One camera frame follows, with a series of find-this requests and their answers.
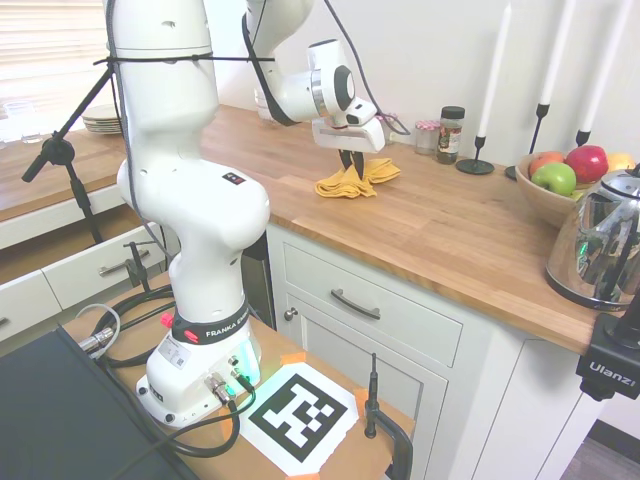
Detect yellow cloth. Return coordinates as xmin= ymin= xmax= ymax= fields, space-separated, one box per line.
xmin=314 ymin=157 xmax=402 ymax=200

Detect small black screw clamp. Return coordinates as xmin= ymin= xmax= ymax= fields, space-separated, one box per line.
xmin=123 ymin=241 xmax=152 ymax=293

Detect black Ulanzi camera mount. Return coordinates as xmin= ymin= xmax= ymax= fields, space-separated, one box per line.
xmin=574 ymin=299 xmax=640 ymax=401

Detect black camera stand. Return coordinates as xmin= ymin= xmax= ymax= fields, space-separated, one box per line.
xmin=21 ymin=67 xmax=114 ymax=246

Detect grey cable metal connector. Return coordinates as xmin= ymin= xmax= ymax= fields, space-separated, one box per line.
xmin=74 ymin=303 xmax=122 ymax=354

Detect stack of white bowls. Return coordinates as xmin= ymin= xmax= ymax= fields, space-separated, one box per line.
xmin=253 ymin=88 xmax=274 ymax=124

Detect curved metal drawer handle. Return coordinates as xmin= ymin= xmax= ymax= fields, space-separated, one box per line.
xmin=329 ymin=288 xmax=382 ymax=321

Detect brown wooden base board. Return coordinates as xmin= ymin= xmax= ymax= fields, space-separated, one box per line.
xmin=57 ymin=284 xmax=416 ymax=480

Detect white low cabinet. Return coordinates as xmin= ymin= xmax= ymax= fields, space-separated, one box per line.
xmin=0 ymin=179 xmax=177 ymax=346

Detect clear plastic container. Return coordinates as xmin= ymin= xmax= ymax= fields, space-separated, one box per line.
xmin=2 ymin=99 xmax=39 ymax=122

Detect white counter cabinet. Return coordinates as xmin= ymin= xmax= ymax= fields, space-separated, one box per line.
xmin=264 ymin=222 xmax=599 ymax=480

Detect glass jar red checked lid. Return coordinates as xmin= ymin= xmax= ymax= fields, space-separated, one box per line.
xmin=380 ymin=112 xmax=402 ymax=145
xmin=414 ymin=120 xmax=439 ymax=156

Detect white window blinds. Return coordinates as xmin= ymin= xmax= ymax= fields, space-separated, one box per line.
xmin=0 ymin=0 xmax=109 ymax=99

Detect black flat case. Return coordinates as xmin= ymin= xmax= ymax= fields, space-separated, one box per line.
xmin=0 ymin=324 xmax=201 ymax=480

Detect straight metal drawer handle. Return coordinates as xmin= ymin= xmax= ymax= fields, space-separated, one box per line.
xmin=98 ymin=249 xmax=151 ymax=278

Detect orange red apple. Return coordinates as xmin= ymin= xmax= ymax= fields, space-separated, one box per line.
xmin=528 ymin=151 xmax=567 ymax=176

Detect black looped cable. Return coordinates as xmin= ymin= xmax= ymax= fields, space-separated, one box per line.
xmin=99 ymin=288 xmax=177 ymax=369

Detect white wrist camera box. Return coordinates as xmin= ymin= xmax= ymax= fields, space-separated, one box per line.
xmin=344 ymin=97 xmax=381 ymax=129

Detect stack of white plates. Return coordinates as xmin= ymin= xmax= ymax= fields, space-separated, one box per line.
xmin=81 ymin=103 xmax=124 ymax=135

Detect tall white candle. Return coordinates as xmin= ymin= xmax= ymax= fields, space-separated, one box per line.
xmin=582 ymin=0 xmax=634 ymax=134
xmin=541 ymin=0 xmax=577 ymax=107
xmin=477 ymin=2 xmax=514 ymax=139

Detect green apple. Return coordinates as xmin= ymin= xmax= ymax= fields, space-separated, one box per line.
xmin=530 ymin=162 xmax=577 ymax=197

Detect wooden fruit bowl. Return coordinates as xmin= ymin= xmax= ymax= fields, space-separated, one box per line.
xmin=514 ymin=152 xmax=602 ymax=229

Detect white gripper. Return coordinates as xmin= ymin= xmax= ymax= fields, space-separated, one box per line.
xmin=310 ymin=117 xmax=388 ymax=180

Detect black white marker tag sheet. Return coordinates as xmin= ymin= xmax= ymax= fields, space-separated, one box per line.
xmin=238 ymin=364 xmax=360 ymax=476

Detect dark wrist camera cable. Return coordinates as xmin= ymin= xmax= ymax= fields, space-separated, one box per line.
xmin=322 ymin=0 xmax=412 ymax=137

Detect black base cable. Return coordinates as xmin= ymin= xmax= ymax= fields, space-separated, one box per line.
xmin=162 ymin=394 xmax=257 ymax=459

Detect shiny steel kettle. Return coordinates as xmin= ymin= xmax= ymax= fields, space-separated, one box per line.
xmin=544 ymin=164 xmax=640 ymax=307

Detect large black screw clamp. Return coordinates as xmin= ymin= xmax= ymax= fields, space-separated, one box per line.
xmin=363 ymin=352 xmax=414 ymax=480

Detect spice jar black lid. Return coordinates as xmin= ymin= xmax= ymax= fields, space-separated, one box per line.
xmin=436 ymin=105 xmax=466 ymax=166

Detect yellow apple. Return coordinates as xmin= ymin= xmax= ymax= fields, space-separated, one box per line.
xmin=605 ymin=152 xmax=637 ymax=174

